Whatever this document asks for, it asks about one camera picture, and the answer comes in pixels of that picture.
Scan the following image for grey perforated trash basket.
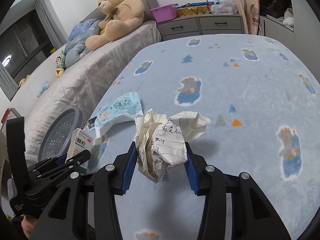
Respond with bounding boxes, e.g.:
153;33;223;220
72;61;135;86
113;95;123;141
38;107;83;162

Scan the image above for white paper ball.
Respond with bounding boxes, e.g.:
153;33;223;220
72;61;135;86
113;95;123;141
135;109;211;183

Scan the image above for person's left hand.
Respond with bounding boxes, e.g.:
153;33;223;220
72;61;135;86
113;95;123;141
21;217;38;238

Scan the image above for white green medicine box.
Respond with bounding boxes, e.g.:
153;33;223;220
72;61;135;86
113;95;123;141
66;128;94;161

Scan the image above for blue playing card box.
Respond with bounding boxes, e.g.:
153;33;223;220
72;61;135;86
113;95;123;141
86;116;97;132

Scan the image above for white orange appliance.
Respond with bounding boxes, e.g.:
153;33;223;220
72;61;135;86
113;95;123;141
1;108;21;130

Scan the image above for grey checkered bed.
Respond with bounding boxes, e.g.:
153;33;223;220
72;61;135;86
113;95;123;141
21;21;161;166

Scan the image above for light blue wet-wipe packet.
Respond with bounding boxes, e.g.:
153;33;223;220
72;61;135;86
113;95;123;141
94;92;143;139

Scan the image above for small blue plush toy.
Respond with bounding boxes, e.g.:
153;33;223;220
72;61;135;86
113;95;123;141
37;80;50;98

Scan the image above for yellow plush toy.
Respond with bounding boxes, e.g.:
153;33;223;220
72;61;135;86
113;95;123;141
18;75;30;87

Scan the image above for green plush doll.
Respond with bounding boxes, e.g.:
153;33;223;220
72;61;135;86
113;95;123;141
55;50;66;77

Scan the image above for light blue folded quilt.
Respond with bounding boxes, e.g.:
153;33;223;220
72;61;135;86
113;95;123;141
63;18;101;68

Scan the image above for grey window curtain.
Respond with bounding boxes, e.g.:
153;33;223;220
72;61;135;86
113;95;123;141
34;0;66;49

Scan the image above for blue patterned fleece blanket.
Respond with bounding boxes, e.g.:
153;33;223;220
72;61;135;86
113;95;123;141
90;35;319;239

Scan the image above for large tan teddy bear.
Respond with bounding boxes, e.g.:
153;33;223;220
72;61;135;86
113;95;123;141
85;0;145;51

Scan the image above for purple plastic bin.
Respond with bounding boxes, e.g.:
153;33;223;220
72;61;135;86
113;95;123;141
150;4;177;23

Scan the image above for grey drawer dresser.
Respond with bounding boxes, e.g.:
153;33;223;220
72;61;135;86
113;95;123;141
157;14;245;41

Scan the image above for gold gift boxes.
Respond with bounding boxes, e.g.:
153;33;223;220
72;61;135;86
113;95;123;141
176;1;214;17

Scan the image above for pink cartoon folded mat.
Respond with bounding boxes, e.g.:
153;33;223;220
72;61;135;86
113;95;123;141
233;0;260;35

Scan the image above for clear plastic bag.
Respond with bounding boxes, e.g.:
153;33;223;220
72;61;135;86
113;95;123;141
210;0;238;14

